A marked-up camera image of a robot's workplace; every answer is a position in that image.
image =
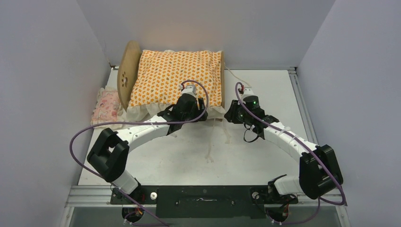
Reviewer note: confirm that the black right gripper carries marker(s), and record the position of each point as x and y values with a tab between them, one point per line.
231	115

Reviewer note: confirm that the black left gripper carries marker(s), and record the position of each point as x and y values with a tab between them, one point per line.
198	112

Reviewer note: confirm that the orange patterned bed cushion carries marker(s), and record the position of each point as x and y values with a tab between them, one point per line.
161	73

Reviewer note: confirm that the wooden pet bed frame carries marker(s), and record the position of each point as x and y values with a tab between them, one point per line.
128	71

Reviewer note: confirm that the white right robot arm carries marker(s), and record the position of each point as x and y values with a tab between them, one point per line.
319	171

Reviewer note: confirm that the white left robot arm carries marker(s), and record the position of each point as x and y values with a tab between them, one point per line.
109	154

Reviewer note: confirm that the pink frilled small pillow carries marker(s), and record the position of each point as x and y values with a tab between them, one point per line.
108	107

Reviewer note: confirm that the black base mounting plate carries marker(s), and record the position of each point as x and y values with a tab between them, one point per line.
211	201

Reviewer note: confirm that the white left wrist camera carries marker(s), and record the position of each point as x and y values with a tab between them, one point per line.
189	89

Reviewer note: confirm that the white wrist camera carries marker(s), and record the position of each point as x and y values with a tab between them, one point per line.
189	89
246	91

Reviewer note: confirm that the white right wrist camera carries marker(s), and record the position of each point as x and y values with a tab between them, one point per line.
246	91

